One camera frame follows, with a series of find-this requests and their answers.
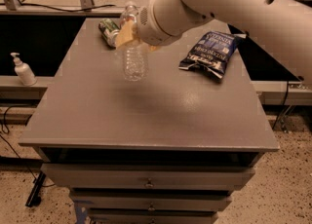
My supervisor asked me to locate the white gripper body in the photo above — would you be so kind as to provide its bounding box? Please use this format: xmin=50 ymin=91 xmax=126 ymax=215
xmin=137 ymin=0 xmax=181 ymax=46

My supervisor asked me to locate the green soda can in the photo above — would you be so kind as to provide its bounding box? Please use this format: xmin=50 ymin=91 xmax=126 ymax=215
xmin=98 ymin=18 xmax=120 ymax=48

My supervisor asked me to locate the black cable on ledge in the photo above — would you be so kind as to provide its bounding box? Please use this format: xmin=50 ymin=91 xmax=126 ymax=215
xmin=13 ymin=0 xmax=117 ymax=13

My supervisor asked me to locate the top drawer knob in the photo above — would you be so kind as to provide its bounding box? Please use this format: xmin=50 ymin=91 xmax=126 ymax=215
xmin=145 ymin=178 xmax=154 ymax=189

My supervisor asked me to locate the blue chip bag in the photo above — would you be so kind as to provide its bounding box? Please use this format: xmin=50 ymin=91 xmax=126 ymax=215
xmin=178 ymin=31 xmax=247 ymax=80

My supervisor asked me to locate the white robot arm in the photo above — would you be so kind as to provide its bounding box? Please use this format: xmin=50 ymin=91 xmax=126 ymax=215
xmin=116 ymin=0 xmax=312 ymax=85

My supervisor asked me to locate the white pump dispenser bottle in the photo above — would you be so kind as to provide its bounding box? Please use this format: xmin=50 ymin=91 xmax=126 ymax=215
xmin=11 ymin=53 xmax=37 ymax=86

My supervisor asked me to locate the clear plastic water bottle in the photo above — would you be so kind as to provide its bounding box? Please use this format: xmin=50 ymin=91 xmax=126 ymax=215
xmin=119 ymin=2 xmax=148 ymax=81

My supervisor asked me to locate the black floor bracket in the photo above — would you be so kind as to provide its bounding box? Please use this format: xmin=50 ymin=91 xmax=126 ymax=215
xmin=25 ymin=171 xmax=46 ymax=207

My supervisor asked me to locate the drawer knob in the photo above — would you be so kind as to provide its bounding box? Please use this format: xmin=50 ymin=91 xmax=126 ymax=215
xmin=145 ymin=178 xmax=154 ymax=189
xmin=148 ymin=204 xmax=155 ymax=211

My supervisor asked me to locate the grey drawer cabinet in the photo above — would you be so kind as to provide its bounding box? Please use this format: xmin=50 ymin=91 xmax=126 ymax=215
xmin=20 ymin=19 xmax=278 ymax=224

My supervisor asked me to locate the black cable on floor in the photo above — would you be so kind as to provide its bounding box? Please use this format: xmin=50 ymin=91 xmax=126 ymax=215
xmin=0 ymin=104 xmax=57 ymax=188

